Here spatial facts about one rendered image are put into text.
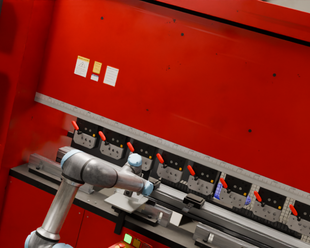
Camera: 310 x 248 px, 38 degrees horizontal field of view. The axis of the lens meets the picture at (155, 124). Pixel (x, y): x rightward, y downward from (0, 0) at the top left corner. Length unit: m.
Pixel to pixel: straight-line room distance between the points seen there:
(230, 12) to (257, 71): 0.35
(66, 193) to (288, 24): 1.40
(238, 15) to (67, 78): 1.14
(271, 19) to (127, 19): 0.84
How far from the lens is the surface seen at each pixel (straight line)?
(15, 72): 2.94
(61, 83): 3.00
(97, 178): 2.05
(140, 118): 2.76
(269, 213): 2.67
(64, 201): 2.14
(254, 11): 2.54
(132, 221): 2.82
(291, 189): 2.62
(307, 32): 2.51
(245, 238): 3.04
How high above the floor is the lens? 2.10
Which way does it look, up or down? 13 degrees down
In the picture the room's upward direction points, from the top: 16 degrees clockwise
